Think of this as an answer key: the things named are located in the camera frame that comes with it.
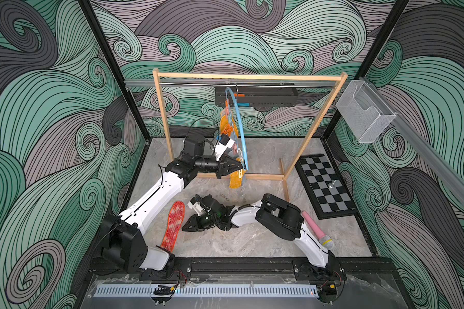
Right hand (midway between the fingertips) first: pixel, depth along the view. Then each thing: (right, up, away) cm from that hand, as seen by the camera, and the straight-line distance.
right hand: (184, 229), depth 83 cm
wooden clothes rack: (+49, +21, +14) cm, 55 cm away
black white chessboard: (+67, +16, +10) cm, 70 cm away
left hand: (+24, +30, -14) cm, 41 cm away
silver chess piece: (+71, +18, +9) cm, 74 cm away
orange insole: (+23, +21, +5) cm, 31 cm away
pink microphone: (+60, -3, -6) cm, 60 cm away
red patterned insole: (-4, +1, 0) cm, 4 cm away
